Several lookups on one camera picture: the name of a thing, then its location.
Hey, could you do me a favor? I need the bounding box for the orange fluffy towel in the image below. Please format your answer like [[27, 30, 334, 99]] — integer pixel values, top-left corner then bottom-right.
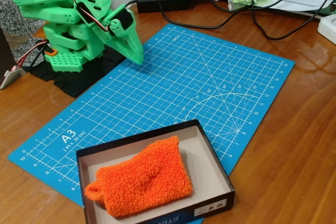
[[84, 135, 194, 218]]

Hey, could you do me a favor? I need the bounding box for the white plastic object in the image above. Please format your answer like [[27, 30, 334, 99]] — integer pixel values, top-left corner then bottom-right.
[[317, 15, 336, 46]]

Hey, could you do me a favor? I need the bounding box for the large black power adapter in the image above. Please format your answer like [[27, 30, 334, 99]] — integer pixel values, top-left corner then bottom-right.
[[135, 0, 194, 14]]

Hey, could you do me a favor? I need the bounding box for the blue cutting mat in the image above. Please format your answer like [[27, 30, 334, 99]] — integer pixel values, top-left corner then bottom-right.
[[7, 23, 296, 224]]

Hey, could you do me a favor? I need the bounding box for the grey knitted fabric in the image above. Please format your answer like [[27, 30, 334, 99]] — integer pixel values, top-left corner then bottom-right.
[[0, 0, 53, 62]]

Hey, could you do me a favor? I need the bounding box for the small silver board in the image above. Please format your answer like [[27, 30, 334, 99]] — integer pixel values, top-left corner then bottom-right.
[[0, 66, 24, 90]]

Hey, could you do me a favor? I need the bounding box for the black cardboard box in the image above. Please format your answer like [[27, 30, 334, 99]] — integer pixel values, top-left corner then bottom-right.
[[75, 119, 236, 224]]

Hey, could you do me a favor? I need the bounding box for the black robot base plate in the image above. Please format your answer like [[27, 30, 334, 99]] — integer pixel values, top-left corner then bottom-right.
[[28, 39, 127, 99]]

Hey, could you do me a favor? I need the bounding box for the looping black power cable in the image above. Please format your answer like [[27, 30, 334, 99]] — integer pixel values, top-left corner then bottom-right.
[[152, 0, 253, 29]]

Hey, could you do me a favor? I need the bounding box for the red white wire bundle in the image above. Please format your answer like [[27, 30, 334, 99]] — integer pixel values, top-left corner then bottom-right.
[[15, 39, 50, 69]]

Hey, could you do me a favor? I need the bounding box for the black cable with deep bend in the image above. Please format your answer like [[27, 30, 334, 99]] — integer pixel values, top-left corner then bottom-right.
[[217, 0, 336, 40]]

